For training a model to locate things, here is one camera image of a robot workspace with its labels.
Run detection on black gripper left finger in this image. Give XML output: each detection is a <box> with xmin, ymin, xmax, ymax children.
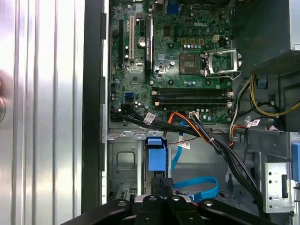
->
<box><xmin>61</xmin><ymin>178</ymin><xmax>167</xmax><ymax>225</ymax></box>

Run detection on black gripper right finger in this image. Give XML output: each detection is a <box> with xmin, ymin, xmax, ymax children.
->
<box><xmin>161</xmin><ymin>177</ymin><xmax>278</xmax><ymax>225</ymax></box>

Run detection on hard disk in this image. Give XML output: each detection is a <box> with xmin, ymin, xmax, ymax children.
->
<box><xmin>145</xmin><ymin>137</ymin><xmax>173</xmax><ymax>180</ymax></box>

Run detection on metal disk bay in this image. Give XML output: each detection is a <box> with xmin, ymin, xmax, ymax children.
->
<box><xmin>107</xmin><ymin>130</ymin><xmax>147</xmax><ymax>204</ymax></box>

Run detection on metal optical drive cage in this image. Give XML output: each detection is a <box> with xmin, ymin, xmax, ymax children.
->
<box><xmin>263</xmin><ymin>131</ymin><xmax>300</xmax><ymax>214</ymax></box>

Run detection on blue plastic drive latch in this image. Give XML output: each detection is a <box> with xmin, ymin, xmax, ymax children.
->
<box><xmin>291</xmin><ymin>142</ymin><xmax>300</xmax><ymax>183</ymax></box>

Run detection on black PC case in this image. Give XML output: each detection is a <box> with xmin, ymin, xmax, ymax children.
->
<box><xmin>81</xmin><ymin>0</ymin><xmax>300</xmax><ymax>225</ymax></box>

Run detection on black RAM slot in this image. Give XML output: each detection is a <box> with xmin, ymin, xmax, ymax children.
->
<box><xmin>151</xmin><ymin>91</ymin><xmax>234</xmax><ymax>97</ymax></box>
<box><xmin>151</xmin><ymin>101</ymin><xmax>234</xmax><ymax>107</ymax></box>
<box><xmin>151</xmin><ymin>96</ymin><xmax>234</xmax><ymax>102</ymax></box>
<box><xmin>151</xmin><ymin>87</ymin><xmax>234</xmax><ymax>92</ymax></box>

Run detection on locking lever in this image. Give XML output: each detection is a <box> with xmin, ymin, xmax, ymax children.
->
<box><xmin>204</xmin><ymin>71</ymin><xmax>242</xmax><ymax>81</ymax></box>

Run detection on CPU socket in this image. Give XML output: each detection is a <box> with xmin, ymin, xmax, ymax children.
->
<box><xmin>179</xmin><ymin>53</ymin><xmax>202</xmax><ymax>75</ymax></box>

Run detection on metal socket cover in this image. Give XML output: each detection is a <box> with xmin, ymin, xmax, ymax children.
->
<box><xmin>202</xmin><ymin>48</ymin><xmax>242</xmax><ymax>75</ymax></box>

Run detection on black expansion slot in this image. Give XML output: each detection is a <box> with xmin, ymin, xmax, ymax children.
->
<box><xmin>119</xmin><ymin>20</ymin><xmax>124</xmax><ymax>68</ymax></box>

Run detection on white expansion slot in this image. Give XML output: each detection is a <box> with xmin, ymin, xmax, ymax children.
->
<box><xmin>129</xmin><ymin>15</ymin><xmax>135</xmax><ymax>60</ymax></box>

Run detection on grey power supply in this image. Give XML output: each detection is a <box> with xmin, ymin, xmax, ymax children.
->
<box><xmin>231</xmin><ymin>0</ymin><xmax>300</xmax><ymax>74</ymax></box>

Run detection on green motherboard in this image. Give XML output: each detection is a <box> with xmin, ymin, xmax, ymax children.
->
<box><xmin>109</xmin><ymin>0</ymin><xmax>235</xmax><ymax>125</ymax></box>

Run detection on blue data wire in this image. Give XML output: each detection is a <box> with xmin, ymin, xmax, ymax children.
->
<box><xmin>172</xmin><ymin>120</ymin><xmax>220</xmax><ymax>200</ymax></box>

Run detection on black cable bundle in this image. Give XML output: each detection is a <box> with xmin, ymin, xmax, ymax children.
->
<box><xmin>110</xmin><ymin>104</ymin><xmax>264</xmax><ymax>211</ymax></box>

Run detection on orange data wire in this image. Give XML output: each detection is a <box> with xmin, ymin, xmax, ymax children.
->
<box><xmin>167</xmin><ymin>112</ymin><xmax>202</xmax><ymax>139</ymax></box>

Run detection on yellow power wires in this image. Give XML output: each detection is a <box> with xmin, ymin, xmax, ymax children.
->
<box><xmin>249</xmin><ymin>75</ymin><xmax>300</xmax><ymax>118</ymax></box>

